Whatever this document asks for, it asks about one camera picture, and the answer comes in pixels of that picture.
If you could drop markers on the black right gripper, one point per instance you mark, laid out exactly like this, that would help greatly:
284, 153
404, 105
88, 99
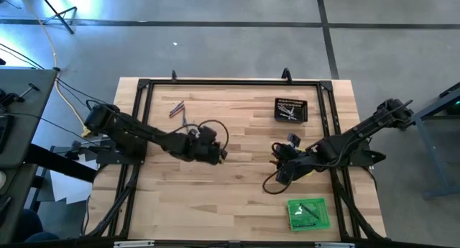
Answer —
293, 161

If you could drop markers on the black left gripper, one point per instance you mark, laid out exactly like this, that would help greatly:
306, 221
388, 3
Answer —
208, 147

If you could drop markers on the grey crayon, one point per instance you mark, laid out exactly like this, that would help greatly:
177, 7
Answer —
282, 116
293, 110
284, 109
178, 106
290, 114

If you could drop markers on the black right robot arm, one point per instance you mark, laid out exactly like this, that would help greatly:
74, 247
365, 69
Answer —
359, 131

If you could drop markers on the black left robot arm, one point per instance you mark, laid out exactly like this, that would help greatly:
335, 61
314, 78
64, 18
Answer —
140, 133

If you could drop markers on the black slotted plastic basket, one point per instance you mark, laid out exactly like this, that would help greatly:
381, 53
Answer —
303, 113

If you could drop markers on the green slotted plastic basket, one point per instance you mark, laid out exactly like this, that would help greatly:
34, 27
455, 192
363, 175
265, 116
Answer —
323, 213

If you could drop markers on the workbench with blue legs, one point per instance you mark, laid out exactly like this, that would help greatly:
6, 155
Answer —
431, 154

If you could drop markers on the white paper sheets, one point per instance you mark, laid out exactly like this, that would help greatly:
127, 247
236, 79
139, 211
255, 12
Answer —
68, 190

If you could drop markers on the black steel beam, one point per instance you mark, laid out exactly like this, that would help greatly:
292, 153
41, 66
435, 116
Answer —
61, 163

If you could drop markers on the dark grey side table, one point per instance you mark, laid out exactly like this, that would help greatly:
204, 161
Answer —
32, 126

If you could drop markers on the person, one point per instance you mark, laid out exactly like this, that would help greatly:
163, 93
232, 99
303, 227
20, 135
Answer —
28, 224

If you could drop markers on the black clamp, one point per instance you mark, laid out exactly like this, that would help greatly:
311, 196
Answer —
10, 98

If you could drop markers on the black stand legs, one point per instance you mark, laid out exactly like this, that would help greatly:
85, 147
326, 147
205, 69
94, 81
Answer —
54, 10

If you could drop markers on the white tape roll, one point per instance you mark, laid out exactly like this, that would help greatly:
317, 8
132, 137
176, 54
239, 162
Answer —
2, 179

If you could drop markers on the black aluminium table frame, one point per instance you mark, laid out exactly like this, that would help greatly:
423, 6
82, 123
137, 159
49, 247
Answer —
233, 82

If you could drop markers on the silver metal bracket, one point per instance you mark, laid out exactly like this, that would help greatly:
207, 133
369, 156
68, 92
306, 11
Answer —
334, 245
133, 244

